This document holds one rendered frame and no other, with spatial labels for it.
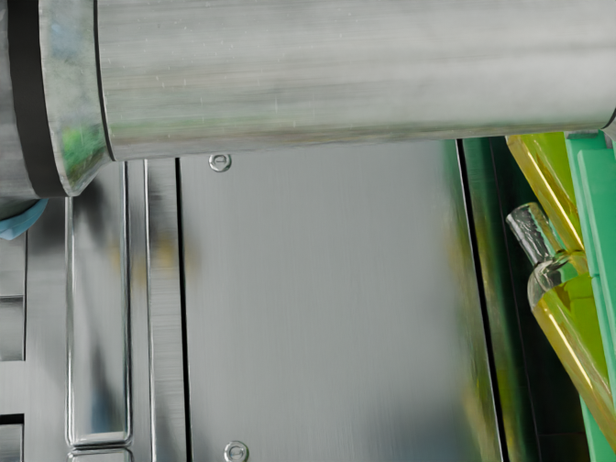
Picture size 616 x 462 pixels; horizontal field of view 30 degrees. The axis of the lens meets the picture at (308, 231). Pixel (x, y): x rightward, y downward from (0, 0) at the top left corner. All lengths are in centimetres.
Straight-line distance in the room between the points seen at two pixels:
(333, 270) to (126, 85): 58
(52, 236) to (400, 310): 33
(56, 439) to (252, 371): 18
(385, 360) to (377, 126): 54
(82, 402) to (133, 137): 54
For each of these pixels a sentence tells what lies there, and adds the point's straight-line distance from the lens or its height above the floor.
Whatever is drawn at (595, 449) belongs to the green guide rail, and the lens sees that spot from 97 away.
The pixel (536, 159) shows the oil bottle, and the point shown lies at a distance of 99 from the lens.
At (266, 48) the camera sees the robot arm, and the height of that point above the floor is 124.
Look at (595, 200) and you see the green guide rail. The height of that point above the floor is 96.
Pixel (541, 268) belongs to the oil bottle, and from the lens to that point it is 94.
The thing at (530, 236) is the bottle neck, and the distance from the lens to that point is 96.
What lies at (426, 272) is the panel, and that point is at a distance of 108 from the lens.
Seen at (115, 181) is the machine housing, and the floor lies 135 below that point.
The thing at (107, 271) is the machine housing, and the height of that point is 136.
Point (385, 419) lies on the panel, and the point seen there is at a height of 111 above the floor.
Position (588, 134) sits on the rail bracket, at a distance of 97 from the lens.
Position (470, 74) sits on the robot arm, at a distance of 52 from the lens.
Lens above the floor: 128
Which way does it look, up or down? 6 degrees down
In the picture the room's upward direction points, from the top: 93 degrees counter-clockwise
